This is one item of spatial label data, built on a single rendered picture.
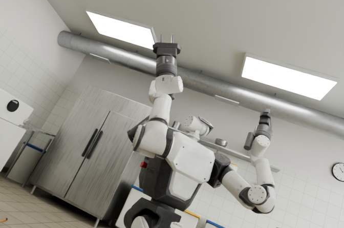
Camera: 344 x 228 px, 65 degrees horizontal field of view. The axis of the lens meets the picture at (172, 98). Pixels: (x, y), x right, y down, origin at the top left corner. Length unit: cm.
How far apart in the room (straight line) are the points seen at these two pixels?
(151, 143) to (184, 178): 35
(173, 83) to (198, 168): 41
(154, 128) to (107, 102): 402
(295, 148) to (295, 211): 108
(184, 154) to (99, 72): 528
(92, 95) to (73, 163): 124
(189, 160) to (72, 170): 367
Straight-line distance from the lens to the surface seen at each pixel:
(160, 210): 120
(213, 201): 510
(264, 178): 128
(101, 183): 451
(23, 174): 569
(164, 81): 106
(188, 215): 445
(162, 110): 94
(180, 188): 120
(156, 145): 90
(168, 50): 115
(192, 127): 127
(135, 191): 458
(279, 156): 536
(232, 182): 132
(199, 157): 122
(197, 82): 454
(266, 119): 148
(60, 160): 487
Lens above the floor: 84
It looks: 19 degrees up
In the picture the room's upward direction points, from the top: 24 degrees clockwise
